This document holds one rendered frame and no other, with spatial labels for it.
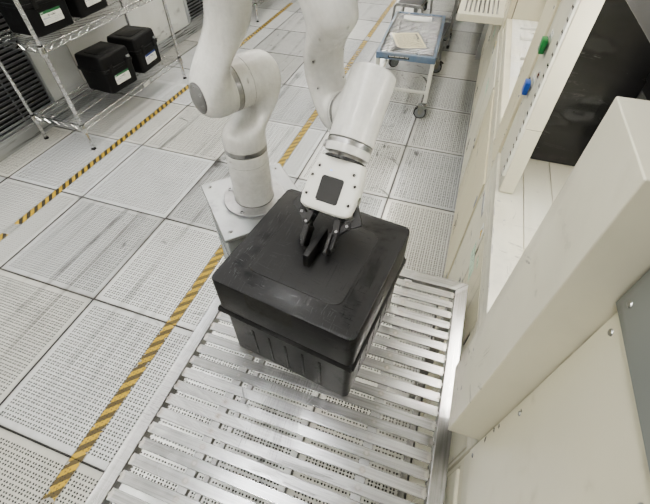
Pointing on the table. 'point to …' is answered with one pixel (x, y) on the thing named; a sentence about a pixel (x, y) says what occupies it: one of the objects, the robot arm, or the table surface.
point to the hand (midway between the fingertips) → (318, 240)
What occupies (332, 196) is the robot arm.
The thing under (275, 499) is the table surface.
